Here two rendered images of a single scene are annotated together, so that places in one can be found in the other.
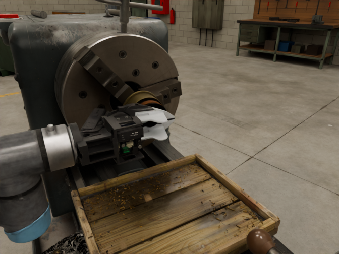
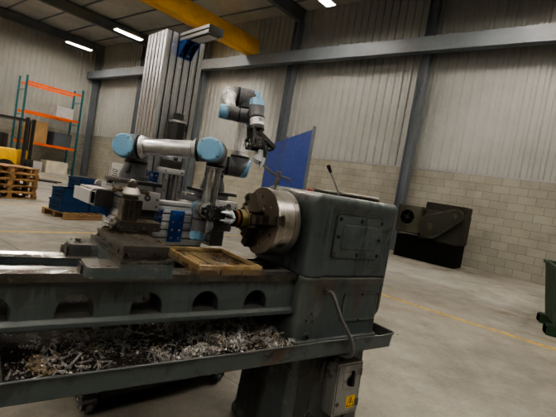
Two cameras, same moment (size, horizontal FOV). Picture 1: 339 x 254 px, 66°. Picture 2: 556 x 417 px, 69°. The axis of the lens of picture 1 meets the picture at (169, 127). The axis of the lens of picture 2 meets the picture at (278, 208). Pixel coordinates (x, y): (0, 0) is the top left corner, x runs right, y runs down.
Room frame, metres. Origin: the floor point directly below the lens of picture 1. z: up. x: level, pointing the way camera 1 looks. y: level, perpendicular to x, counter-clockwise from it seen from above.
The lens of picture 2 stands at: (0.45, -1.79, 1.25)
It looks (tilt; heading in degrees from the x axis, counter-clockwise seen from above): 3 degrees down; 82
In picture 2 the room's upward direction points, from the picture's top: 9 degrees clockwise
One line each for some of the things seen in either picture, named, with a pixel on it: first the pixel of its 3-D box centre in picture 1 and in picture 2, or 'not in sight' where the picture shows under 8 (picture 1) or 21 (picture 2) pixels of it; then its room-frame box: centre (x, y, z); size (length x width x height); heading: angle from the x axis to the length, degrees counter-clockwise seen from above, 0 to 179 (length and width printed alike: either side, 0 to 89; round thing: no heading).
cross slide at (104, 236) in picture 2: not in sight; (128, 240); (0.12, -0.16, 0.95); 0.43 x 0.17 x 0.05; 119
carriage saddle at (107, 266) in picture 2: not in sight; (114, 254); (0.08, -0.19, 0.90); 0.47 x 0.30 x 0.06; 119
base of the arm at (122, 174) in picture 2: not in sight; (135, 170); (-0.03, 0.46, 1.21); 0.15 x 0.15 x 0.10
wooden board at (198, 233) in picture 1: (168, 210); (211, 260); (0.45, 0.00, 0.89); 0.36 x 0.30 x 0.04; 119
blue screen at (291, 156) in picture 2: not in sight; (277, 189); (1.59, 7.03, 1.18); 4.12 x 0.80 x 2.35; 95
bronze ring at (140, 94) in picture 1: (143, 112); (241, 218); (0.55, 0.06, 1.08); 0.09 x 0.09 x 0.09; 29
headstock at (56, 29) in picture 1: (82, 70); (326, 230); (1.02, 0.34, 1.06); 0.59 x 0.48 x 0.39; 29
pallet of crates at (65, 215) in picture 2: not in sight; (84, 198); (-2.28, 6.84, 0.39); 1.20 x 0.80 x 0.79; 51
